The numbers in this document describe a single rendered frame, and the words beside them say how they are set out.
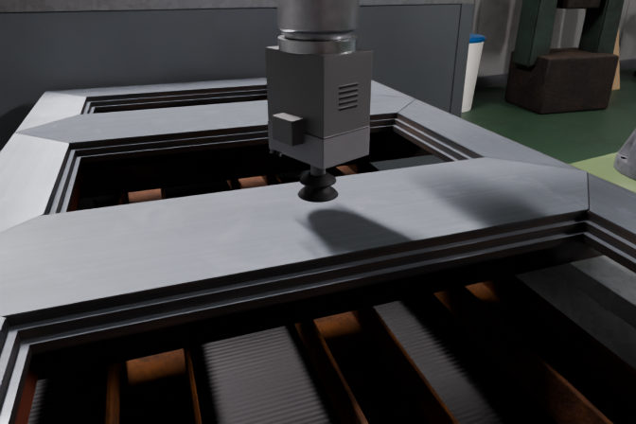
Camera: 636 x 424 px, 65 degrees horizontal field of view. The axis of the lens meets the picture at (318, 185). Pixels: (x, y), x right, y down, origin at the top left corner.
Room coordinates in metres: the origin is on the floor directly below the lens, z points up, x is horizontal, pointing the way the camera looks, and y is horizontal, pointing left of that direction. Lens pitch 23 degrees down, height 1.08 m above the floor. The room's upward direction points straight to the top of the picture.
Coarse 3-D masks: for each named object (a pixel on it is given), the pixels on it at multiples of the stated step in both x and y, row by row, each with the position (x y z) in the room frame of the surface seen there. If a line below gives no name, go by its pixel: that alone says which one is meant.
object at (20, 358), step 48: (144, 96) 1.08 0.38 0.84; (192, 96) 1.11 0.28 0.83; (240, 96) 1.14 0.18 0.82; (96, 144) 0.74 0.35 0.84; (144, 144) 0.75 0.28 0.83; (192, 144) 0.78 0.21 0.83; (240, 144) 0.80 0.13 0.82; (432, 144) 0.78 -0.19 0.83; (432, 240) 0.43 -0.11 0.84; (480, 240) 0.44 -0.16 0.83; (528, 240) 0.46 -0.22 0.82; (576, 240) 0.47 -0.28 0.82; (624, 240) 0.44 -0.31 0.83; (192, 288) 0.35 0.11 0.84; (240, 288) 0.36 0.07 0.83; (288, 288) 0.37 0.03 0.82; (336, 288) 0.38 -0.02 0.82; (0, 336) 0.29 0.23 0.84; (48, 336) 0.31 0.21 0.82; (96, 336) 0.31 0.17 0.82; (0, 384) 0.25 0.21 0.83
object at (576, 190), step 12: (516, 168) 0.61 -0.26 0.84; (528, 168) 0.61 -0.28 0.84; (540, 168) 0.61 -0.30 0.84; (552, 168) 0.61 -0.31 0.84; (540, 180) 0.57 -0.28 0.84; (552, 180) 0.57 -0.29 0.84; (564, 180) 0.57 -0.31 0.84; (576, 180) 0.57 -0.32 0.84; (564, 192) 0.54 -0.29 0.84; (576, 192) 0.54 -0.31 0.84; (588, 192) 0.54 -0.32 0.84; (588, 204) 0.50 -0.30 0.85
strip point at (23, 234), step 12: (12, 228) 0.45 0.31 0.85; (24, 228) 0.45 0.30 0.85; (0, 240) 0.42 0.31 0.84; (12, 240) 0.42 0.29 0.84; (24, 240) 0.42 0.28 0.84; (0, 252) 0.40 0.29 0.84; (12, 252) 0.40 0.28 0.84; (24, 252) 0.40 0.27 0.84; (0, 264) 0.38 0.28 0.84; (12, 264) 0.38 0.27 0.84; (0, 276) 0.36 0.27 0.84; (12, 276) 0.36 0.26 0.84; (0, 288) 0.34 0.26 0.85; (12, 288) 0.34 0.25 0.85; (0, 300) 0.32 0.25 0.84; (0, 312) 0.31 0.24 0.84
